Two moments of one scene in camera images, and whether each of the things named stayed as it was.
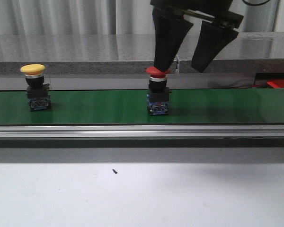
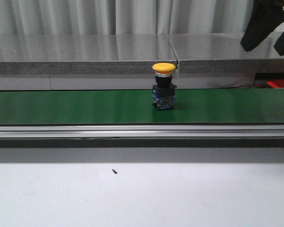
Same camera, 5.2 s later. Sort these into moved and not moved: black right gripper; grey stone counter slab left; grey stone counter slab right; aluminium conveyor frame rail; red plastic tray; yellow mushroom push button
Moved: yellow mushroom push button; black right gripper
Not moved: grey stone counter slab left; red plastic tray; aluminium conveyor frame rail; grey stone counter slab right
